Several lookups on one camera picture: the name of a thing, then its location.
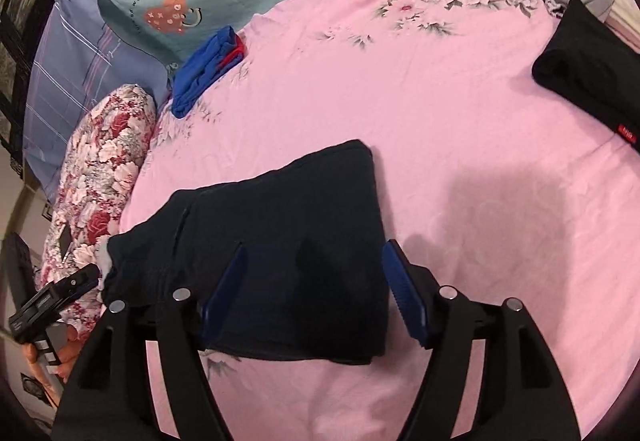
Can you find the red floral pillow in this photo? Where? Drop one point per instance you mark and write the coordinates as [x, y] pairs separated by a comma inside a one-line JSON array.
[[100, 181]]

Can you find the person's left hand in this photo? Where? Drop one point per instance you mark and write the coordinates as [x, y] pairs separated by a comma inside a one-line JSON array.
[[67, 358]]

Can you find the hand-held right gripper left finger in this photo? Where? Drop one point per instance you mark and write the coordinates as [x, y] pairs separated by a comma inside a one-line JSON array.
[[225, 291]]

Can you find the dark wooden headboard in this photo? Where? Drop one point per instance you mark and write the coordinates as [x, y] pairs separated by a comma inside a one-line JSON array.
[[25, 21]]

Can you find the blue plaid pillow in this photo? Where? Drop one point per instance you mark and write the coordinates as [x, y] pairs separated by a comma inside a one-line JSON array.
[[75, 71]]

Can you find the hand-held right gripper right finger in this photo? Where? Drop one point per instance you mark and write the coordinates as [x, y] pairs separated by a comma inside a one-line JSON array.
[[407, 296]]

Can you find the folded black garment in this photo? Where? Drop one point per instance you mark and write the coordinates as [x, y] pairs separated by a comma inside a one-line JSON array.
[[585, 56]]

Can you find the grey cloth strip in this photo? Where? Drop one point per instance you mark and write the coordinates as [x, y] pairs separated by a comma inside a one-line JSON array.
[[103, 261]]

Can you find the folded blue garment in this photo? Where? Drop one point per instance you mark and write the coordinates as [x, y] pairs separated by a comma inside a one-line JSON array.
[[200, 71]]

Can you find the pink floral bed sheet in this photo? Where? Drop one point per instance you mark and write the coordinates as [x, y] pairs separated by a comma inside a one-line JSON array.
[[450, 146]]

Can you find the black phone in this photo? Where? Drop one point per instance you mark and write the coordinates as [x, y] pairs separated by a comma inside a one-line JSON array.
[[65, 243]]

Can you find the navy pants with red embroidery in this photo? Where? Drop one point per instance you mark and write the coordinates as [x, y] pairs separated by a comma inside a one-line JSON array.
[[300, 246]]

